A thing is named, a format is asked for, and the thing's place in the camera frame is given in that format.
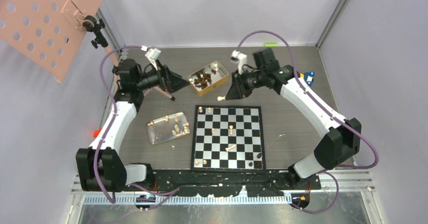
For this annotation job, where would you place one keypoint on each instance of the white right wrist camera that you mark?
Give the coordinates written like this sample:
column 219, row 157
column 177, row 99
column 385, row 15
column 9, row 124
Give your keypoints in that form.
column 240, row 59

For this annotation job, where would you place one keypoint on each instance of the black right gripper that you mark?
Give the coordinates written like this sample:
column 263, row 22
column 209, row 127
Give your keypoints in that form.
column 237, row 90

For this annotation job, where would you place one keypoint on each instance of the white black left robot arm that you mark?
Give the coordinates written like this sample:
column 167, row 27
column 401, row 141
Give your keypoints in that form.
column 99, row 166

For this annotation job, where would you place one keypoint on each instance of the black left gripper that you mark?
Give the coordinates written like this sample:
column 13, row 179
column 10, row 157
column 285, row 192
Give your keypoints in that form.
column 169, row 81

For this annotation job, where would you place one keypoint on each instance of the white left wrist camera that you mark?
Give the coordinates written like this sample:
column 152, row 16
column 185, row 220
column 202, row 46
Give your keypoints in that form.
column 152, row 54

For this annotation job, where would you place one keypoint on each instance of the orange clip on rail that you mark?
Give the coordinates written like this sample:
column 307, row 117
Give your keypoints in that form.
column 96, row 132

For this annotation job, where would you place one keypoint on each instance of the silver tin lid tray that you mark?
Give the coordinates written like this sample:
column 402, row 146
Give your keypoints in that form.
column 167, row 128

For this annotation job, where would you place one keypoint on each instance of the gold tin with dark pieces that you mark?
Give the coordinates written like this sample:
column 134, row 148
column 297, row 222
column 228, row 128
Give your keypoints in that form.
column 208, row 78

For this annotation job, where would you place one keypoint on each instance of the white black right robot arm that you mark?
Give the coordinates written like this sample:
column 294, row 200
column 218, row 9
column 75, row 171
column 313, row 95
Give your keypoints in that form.
column 339, row 141

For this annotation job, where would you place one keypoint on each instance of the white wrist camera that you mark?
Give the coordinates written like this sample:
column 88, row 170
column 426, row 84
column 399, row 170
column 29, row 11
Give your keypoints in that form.
column 152, row 54
column 240, row 59

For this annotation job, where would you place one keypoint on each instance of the green tape marker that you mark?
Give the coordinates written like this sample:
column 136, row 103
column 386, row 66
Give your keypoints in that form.
column 270, row 44

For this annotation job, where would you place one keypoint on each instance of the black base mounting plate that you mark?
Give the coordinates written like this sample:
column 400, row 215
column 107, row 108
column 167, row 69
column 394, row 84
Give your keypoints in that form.
column 224, row 184

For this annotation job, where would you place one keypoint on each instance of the black white chessboard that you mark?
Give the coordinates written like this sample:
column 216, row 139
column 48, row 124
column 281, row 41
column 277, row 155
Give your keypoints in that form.
column 211, row 137

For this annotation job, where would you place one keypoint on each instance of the pink perforated music stand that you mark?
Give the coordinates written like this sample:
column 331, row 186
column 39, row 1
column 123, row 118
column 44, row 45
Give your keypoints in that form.
column 49, row 32

